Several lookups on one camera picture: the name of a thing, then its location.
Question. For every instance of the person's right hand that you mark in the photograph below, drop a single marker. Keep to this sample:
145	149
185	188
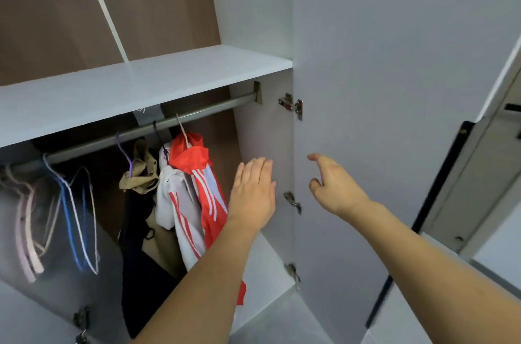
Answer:
338	189

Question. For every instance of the person's left hand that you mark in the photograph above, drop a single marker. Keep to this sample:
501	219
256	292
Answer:
252	193

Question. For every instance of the red and white jacket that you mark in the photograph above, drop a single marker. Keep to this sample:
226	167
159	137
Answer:
203	185

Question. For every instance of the white jacket with red stripes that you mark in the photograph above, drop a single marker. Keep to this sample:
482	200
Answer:
175	201

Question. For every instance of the beige hanger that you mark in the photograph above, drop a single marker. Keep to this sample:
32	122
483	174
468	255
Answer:
181	126

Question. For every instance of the khaki and black jacket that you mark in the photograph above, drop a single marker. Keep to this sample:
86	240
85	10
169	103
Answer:
142	274

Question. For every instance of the person's left forearm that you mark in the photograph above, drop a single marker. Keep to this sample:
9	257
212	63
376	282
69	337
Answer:
203	291

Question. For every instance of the person's right forearm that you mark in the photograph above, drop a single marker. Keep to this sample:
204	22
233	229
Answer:
439	274

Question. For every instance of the white wardrobe shelf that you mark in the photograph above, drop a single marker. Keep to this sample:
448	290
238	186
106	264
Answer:
122	87

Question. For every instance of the beige wooden door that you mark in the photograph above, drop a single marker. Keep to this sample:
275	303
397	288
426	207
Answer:
480	177

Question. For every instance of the metal hanging rod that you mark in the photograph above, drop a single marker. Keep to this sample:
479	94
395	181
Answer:
98	143

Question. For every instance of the brass rod bracket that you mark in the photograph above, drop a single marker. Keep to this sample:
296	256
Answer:
257	92

